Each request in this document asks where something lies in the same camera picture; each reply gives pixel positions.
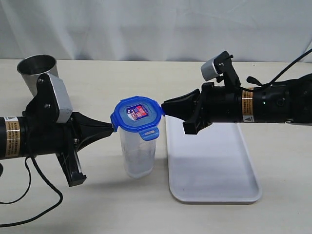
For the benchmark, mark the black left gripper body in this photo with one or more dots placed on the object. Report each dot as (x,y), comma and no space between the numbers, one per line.
(42,136)

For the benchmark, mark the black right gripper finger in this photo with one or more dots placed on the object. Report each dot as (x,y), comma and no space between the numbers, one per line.
(183,107)

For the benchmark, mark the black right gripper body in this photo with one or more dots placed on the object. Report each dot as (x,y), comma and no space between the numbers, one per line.
(211,104)

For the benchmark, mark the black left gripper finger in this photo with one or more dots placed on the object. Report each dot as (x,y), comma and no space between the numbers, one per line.
(88,131)

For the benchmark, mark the blue plastic container lid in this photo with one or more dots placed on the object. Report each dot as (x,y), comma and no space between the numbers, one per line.
(138,114)

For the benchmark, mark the clear plastic measuring container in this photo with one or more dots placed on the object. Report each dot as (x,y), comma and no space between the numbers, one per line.
(138,149)

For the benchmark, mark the stainless steel cup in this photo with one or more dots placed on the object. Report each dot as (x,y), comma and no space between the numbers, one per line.
(32,67)

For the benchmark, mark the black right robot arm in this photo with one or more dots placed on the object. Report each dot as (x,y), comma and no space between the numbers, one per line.
(288,101)

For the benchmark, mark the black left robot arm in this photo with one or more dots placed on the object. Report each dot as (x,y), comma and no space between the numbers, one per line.
(11,137)

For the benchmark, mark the white rectangular plastic tray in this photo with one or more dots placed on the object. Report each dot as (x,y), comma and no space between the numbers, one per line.
(212,167)

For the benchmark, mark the white backdrop curtain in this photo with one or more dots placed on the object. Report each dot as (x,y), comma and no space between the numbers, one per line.
(156,30)

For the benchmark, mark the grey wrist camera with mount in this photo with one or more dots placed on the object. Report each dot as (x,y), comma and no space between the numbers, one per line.
(51,104)

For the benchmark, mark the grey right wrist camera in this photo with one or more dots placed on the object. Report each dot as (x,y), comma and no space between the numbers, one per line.
(221,65)

